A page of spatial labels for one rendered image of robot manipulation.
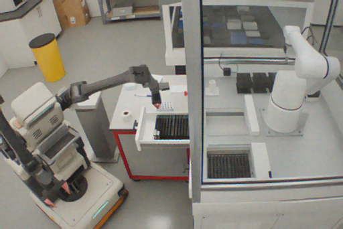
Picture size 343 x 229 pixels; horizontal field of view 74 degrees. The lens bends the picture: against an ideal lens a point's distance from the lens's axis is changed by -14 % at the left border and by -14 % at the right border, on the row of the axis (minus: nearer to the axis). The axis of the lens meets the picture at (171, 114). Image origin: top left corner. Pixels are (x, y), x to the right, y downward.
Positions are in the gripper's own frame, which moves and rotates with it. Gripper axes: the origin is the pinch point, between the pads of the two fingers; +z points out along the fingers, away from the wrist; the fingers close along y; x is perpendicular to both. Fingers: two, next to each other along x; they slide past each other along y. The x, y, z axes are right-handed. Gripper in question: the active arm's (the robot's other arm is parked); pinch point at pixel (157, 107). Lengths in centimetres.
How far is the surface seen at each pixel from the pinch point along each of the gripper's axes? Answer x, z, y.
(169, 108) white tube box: -7.9, 1.9, -0.4
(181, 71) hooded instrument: -23, 11, 54
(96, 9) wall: 123, 67, 416
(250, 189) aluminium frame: -38, -26, -88
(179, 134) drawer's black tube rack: -11.8, -8.9, -35.6
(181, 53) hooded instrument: -24, -11, 51
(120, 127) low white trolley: 27.4, 4.8, -10.5
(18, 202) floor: 153, 79, -24
